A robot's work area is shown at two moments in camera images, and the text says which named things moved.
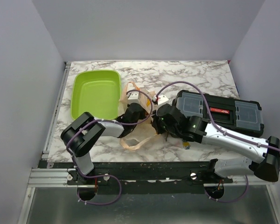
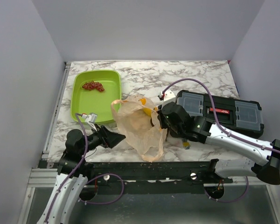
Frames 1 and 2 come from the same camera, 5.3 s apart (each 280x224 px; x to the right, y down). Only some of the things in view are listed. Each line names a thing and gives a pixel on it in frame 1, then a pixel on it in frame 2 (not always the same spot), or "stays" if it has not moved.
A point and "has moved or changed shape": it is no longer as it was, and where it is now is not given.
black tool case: [240, 116] stays
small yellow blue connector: [186, 145] stays
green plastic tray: [98, 92] stays
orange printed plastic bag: [145, 98] has moved or changed shape
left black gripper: [142, 116] → [108, 138]
